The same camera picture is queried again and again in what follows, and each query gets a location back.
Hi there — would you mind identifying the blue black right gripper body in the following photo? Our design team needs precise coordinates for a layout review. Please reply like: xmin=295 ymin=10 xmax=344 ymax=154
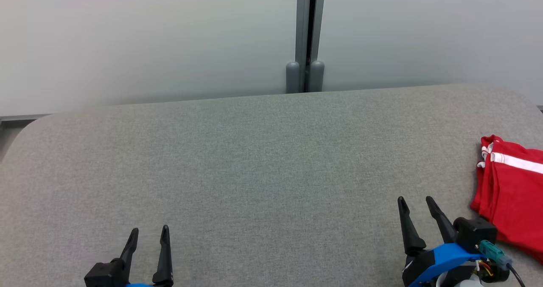
xmin=402 ymin=242 xmax=509 ymax=287

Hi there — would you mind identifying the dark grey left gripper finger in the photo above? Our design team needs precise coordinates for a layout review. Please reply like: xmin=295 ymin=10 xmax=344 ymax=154
xmin=152 ymin=225 xmax=174 ymax=287
xmin=120 ymin=228 xmax=139 ymax=284

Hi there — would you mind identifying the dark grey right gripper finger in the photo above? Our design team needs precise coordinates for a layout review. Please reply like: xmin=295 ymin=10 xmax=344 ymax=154
xmin=425 ymin=196 xmax=459 ymax=244
xmin=397 ymin=197 xmax=427 ymax=256

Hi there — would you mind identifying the red and white basketball jersey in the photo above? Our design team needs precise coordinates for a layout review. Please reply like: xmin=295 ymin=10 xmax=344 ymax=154
xmin=470 ymin=134 xmax=543 ymax=264

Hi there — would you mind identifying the grey fabric upholstered bench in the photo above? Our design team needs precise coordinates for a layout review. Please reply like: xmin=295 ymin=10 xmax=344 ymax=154
xmin=0 ymin=83 xmax=543 ymax=287

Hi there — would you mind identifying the black cable with teal connector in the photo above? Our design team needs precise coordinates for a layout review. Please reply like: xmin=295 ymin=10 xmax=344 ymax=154
xmin=477 ymin=239 xmax=527 ymax=287

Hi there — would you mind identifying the grey partition base rail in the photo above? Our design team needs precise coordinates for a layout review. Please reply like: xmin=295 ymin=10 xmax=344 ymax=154
xmin=0 ymin=114 xmax=52 ymax=128

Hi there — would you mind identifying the grey partition post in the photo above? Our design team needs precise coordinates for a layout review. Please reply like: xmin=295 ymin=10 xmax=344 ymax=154
xmin=285 ymin=0 xmax=327 ymax=94

